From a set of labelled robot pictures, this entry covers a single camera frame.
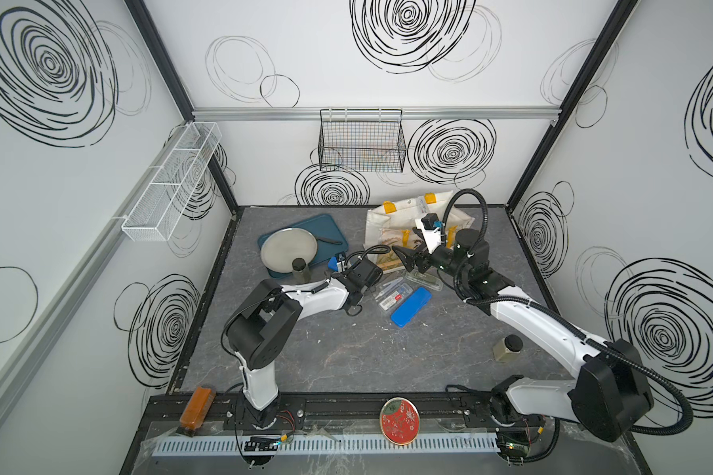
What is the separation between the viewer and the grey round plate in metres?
1.06

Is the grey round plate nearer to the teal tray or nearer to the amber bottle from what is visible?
the teal tray

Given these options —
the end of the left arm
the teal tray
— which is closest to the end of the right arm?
the end of the left arm

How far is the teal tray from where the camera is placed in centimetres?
105

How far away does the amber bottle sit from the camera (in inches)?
27.8

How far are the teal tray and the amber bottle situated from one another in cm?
47

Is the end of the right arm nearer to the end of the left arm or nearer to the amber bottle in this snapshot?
the end of the left arm

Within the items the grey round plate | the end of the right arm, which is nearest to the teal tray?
the grey round plate
